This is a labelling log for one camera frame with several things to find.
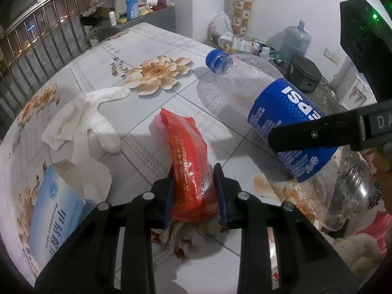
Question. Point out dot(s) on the white appliance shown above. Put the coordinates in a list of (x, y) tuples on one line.
[(352, 95)]

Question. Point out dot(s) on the wall socket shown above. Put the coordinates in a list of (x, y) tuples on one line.
[(332, 56)]

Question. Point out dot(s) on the white plastic bag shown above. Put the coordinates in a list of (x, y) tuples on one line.
[(221, 24)]

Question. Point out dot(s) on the red snack packet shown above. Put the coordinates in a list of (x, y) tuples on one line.
[(186, 147)]

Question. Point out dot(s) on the small printed packet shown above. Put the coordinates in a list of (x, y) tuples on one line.
[(93, 39)]

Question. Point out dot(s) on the pile of printed cartons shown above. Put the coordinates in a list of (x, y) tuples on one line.
[(242, 41)]

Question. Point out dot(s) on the white plush toy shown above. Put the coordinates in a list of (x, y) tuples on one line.
[(355, 252)]

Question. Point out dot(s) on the blue detergent bottle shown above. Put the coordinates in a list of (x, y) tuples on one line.
[(133, 7)]

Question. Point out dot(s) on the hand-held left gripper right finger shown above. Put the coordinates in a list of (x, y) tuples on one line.
[(222, 196)]

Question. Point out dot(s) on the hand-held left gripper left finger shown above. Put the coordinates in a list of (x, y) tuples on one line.
[(169, 196)]

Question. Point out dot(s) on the crumpled white glove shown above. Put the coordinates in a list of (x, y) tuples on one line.
[(82, 119)]

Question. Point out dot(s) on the light blue medicine box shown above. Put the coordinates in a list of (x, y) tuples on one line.
[(58, 208)]

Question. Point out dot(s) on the large clear water jug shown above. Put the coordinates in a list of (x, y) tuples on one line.
[(295, 43)]

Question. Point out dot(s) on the red container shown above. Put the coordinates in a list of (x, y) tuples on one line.
[(157, 8)]

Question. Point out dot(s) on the clear bottle with blue label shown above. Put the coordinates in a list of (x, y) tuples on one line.
[(232, 76)]

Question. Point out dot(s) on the metal balcony railing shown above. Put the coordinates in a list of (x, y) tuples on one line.
[(30, 36)]

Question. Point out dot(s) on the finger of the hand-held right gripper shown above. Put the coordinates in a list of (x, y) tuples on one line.
[(315, 134)]

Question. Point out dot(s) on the black round cooker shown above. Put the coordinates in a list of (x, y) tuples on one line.
[(304, 73)]

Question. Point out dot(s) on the small white bottle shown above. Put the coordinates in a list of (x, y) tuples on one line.
[(113, 18)]

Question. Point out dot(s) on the black cloth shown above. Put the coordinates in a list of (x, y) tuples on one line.
[(91, 20)]

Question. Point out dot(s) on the yellow snack packet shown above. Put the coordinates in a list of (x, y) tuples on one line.
[(145, 11)]

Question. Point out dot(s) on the cardboard box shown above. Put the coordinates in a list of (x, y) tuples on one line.
[(104, 6)]

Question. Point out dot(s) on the pink cloth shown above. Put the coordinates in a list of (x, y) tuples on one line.
[(369, 228)]

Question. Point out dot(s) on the patterned board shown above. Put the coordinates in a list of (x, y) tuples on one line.
[(243, 6)]

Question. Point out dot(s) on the grey cabinet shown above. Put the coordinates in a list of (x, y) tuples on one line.
[(159, 21)]

